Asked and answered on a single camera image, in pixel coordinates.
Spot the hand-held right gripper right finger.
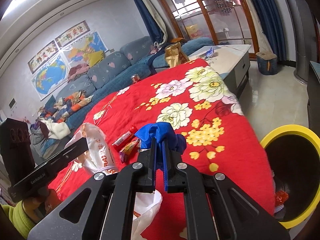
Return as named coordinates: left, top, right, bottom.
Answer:
left=162, top=137, right=290, bottom=240

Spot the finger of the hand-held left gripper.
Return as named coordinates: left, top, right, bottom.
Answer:
left=62, top=137, right=90, bottom=164

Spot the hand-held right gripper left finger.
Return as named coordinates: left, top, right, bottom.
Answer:
left=27, top=131, right=159, bottom=240

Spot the white plastic bag red print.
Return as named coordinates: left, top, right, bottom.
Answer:
left=64, top=122, right=119, bottom=177

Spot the blue cloth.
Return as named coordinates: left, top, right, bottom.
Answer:
left=135, top=122, right=187, bottom=155

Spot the red snack canister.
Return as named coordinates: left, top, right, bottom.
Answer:
left=112, top=126, right=137, bottom=152

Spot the white plastic bag orange print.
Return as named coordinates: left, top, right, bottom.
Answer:
left=131, top=190, right=163, bottom=240

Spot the yellow rimmed black trash bin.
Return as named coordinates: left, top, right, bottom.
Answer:
left=260, top=124, right=320, bottom=229

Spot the person's left forearm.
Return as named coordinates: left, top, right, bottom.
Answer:
left=0, top=201, right=35, bottom=240

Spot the person's left hand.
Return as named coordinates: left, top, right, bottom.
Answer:
left=21, top=187, right=62, bottom=223

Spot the orange purple snack wrapper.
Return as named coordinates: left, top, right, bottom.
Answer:
left=119, top=139, right=141, bottom=163

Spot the white grey clothes pile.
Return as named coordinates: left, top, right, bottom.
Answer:
left=30, top=119, right=70, bottom=153

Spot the orange patterned quilt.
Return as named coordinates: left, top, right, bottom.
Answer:
left=37, top=90, right=94, bottom=123

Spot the red floral blanket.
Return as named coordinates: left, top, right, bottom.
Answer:
left=47, top=58, right=275, bottom=240

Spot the blue grey sofa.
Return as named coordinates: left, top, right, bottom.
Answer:
left=30, top=36, right=213, bottom=155

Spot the world map poster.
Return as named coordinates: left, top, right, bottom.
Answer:
left=32, top=59, right=67, bottom=100

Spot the pink red clothes pile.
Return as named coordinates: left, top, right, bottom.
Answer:
left=68, top=64, right=90, bottom=80

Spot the framed calligraphy picture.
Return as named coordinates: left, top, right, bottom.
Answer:
left=27, top=40, right=57, bottom=74
left=55, top=20, right=87, bottom=47

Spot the country map poster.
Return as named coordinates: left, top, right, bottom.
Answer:
left=61, top=31, right=108, bottom=62

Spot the gold paper bag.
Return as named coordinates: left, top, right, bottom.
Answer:
left=164, top=42, right=190, bottom=68

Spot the grey coffee table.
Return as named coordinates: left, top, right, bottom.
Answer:
left=187, top=44, right=252, bottom=98

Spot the beige curtain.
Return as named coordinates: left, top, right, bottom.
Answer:
left=251, top=10, right=265, bottom=55
left=147, top=2, right=167, bottom=47

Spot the yellow cardboard box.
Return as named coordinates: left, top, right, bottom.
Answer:
left=185, top=24, right=204, bottom=39

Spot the blue curtain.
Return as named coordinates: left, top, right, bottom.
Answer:
left=241, top=0, right=287, bottom=62
left=125, top=0, right=167, bottom=47

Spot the wooden glass door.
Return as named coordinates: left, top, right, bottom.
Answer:
left=147, top=0, right=259, bottom=53

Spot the silver standing air conditioner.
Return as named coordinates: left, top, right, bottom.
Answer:
left=279, top=0, right=320, bottom=83

